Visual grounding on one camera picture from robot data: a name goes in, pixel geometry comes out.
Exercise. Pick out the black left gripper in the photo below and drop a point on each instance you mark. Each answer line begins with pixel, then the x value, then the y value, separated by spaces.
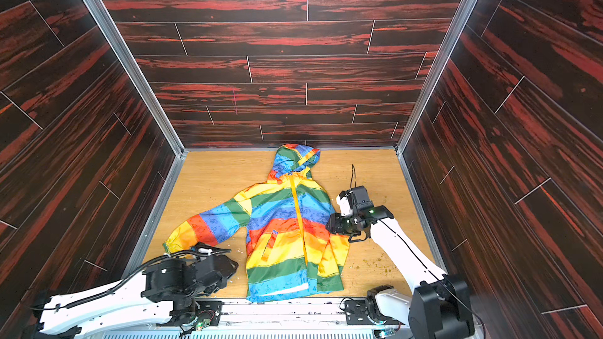
pixel 234 269

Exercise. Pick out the aluminium corner post left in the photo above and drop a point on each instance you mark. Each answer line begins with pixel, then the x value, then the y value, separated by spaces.
pixel 110 31

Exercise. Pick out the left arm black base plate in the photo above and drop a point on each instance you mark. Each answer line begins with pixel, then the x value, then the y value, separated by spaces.
pixel 206 313

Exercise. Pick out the aluminium left floor rail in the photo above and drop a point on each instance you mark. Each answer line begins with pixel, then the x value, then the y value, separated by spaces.
pixel 145 215

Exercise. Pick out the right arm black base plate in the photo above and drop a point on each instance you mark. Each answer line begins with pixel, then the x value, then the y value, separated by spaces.
pixel 356 313

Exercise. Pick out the aluminium corner post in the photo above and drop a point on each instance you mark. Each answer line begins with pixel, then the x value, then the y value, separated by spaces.
pixel 110 31
pixel 459 21

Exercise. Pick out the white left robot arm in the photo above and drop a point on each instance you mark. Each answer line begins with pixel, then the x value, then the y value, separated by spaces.
pixel 163 291

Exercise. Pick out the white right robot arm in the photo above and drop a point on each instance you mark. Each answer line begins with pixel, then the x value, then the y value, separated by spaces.
pixel 439 306

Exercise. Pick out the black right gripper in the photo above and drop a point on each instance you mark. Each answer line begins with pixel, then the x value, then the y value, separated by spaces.
pixel 340 224

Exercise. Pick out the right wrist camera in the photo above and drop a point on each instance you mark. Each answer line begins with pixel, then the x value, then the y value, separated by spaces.
pixel 354 201

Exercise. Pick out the aluminium corner post right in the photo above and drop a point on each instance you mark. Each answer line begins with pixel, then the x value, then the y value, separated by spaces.
pixel 459 21

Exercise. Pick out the aluminium front frame rail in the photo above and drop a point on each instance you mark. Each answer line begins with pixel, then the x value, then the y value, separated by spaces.
pixel 299 318

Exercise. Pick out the rainbow striped hooded jacket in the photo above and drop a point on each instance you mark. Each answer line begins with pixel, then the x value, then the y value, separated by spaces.
pixel 290 252

